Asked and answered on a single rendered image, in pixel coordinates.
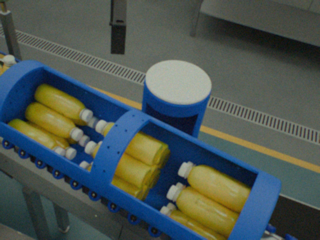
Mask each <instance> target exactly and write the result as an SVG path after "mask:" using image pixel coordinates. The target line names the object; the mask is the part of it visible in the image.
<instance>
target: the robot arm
mask: <svg viewBox="0 0 320 240"><path fill-rule="evenodd" d="M109 25H110V26H111V44H110V54H114V55H124V54H125V44H126V30H127V0H111V7H110V22H109Z"/></svg>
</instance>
